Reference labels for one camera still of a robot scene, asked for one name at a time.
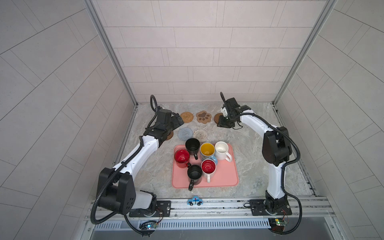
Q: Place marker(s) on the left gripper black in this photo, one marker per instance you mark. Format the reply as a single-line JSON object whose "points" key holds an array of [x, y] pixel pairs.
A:
{"points": [[175, 124]]}

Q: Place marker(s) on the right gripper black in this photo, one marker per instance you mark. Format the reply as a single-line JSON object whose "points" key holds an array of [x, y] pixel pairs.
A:
{"points": [[221, 123]]}

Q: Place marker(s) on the dark brown wooden coaster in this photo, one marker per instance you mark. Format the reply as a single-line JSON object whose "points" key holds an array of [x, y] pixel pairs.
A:
{"points": [[170, 135]]}

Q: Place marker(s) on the woven rattan round coaster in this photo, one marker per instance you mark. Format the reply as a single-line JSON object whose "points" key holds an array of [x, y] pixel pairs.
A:
{"points": [[187, 117]]}

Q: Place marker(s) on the grey-blue woven round coaster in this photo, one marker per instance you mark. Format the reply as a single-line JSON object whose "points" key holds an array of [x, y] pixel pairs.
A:
{"points": [[185, 134]]}

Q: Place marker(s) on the paw shaped cork coaster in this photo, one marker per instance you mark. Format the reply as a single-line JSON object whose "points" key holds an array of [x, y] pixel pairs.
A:
{"points": [[204, 117]]}

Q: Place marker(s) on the multicolour woven round coaster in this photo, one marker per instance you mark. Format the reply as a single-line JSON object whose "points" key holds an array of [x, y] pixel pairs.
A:
{"points": [[201, 135]]}

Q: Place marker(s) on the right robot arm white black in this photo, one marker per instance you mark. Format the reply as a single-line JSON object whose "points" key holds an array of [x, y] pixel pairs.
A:
{"points": [[278, 149]]}

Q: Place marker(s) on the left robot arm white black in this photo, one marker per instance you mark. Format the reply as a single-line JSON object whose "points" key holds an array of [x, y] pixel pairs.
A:
{"points": [[116, 193]]}

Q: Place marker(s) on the black mug rear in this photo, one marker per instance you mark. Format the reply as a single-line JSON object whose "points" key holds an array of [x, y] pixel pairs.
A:
{"points": [[193, 146]]}

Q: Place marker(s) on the black mug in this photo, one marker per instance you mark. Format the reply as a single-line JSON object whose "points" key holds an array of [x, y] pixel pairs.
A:
{"points": [[195, 175], [193, 146]]}

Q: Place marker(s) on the red mug left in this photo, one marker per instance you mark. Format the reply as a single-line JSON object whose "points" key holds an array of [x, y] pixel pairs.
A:
{"points": [[182, 158]]}

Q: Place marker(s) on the yellow inside mug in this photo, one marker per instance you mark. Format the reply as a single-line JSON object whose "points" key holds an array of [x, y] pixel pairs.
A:
{"points": [[207, 151]]}

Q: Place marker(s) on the black mug front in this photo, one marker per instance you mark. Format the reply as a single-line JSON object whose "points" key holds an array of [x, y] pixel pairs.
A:
{"points": [[195, 175]]}

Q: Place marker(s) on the white mug red inside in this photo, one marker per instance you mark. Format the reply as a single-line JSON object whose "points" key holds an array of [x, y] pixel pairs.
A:
{"points": [[208, 167]]}

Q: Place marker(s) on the pink rectangular tray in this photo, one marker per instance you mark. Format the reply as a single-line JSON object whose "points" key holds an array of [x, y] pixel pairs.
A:
{"points": [[226, 175]]}

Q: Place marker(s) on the blue toy car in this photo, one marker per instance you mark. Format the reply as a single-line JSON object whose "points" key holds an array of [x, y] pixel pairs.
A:
{"points": [[195, 201]]}

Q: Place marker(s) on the left circuit board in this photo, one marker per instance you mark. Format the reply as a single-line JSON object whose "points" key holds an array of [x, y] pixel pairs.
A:
{"points": [[149, 226]]}

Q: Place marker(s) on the circuit board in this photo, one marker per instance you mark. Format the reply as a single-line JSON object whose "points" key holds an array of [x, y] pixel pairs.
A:
{"points": [[278, 225], [149, 226]]}

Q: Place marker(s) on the ventilation grille strip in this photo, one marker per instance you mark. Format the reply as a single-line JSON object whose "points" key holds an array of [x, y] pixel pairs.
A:
{"points": [[197, 224]]}

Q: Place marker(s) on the right circuit board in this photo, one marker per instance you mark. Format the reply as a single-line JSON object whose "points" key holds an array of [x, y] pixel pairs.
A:
{"points": [[278, 225]]}

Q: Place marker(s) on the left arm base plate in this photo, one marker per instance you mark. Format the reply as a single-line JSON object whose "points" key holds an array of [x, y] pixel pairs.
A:
{"points": [[156, 209]]}

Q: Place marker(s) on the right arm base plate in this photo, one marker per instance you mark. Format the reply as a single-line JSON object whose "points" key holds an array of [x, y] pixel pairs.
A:
{"points": [[259, 208]]}

